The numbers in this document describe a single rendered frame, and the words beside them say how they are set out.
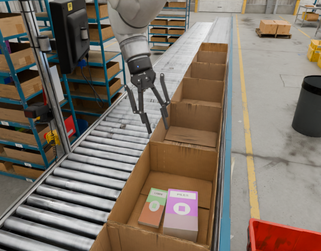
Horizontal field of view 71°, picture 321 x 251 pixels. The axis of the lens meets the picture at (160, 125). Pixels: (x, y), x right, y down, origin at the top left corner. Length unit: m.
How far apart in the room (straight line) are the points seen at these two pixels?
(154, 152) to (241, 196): 1.39
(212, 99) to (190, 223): 1.06
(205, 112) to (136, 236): 0.79
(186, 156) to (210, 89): 0.79
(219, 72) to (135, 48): 1.37
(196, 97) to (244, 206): 1.05
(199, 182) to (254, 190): 1.35
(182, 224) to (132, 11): 0.64
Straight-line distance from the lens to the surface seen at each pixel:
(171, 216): 0.80
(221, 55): 2.36
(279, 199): 2.33
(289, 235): 1.84
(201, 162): 0.95
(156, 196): 0.92
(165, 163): 1.00
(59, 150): 1.45
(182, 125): 1.32
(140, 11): 0.61
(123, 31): 0.71
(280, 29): 9.30
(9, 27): 1.75
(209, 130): 1.32
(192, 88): 1.64
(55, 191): 1.25
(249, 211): 2.14
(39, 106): 1.29
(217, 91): 1.63
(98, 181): 1.24
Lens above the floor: 1.61
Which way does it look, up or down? 32 degrees down
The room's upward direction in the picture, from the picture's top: straight up
